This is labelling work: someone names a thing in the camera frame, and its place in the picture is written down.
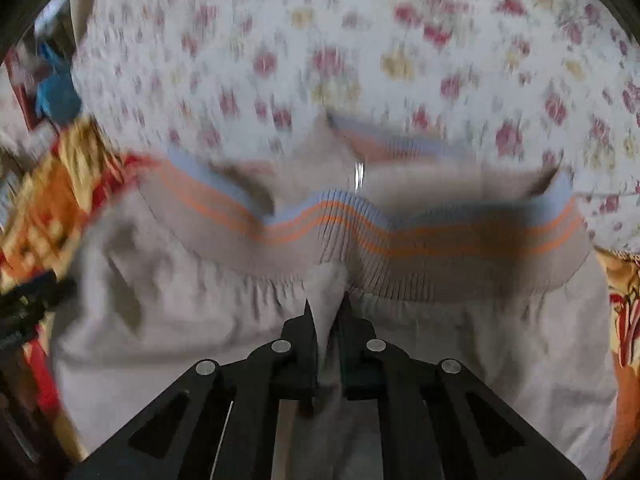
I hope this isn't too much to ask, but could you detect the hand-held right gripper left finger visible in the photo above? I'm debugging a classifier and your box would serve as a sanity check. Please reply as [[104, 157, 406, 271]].
[[67, 300, 321, 480]]

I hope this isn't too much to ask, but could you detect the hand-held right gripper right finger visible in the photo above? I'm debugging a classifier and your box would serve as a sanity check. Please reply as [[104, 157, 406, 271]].
[[340, 292, 587, 480]]

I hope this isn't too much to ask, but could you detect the beige jacket with striped cuffs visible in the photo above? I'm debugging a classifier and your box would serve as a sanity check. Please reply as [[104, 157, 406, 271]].
[[50, 110, 622, 480]]

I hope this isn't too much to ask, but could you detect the red orange cream printed blanket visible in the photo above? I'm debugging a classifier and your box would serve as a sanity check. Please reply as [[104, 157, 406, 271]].
[[0, 115, 640, 480]]

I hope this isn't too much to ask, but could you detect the blue bag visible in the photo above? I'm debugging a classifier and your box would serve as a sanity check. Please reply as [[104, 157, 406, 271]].
[[34, 41, 84, 127]]

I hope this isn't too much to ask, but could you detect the floral bed sheet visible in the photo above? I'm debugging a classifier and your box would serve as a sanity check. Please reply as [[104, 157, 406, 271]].
[[70, 0, 640, 257]]

